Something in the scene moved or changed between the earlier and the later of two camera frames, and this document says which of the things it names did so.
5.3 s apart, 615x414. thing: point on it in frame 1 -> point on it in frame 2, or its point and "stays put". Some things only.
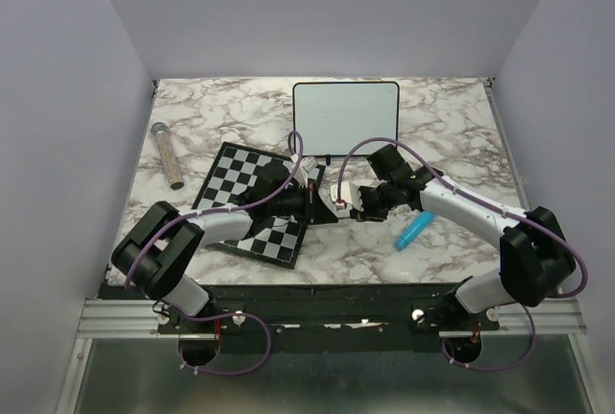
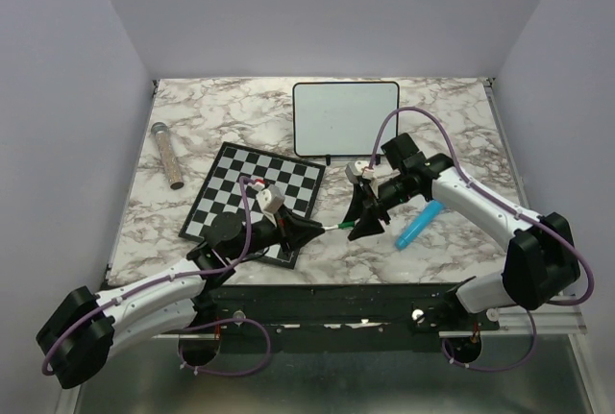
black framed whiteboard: (333, 117) stays put
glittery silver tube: (168, 155) stays put
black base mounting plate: (332, 318) stays put
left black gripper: (314, 208) -> (294, 234)
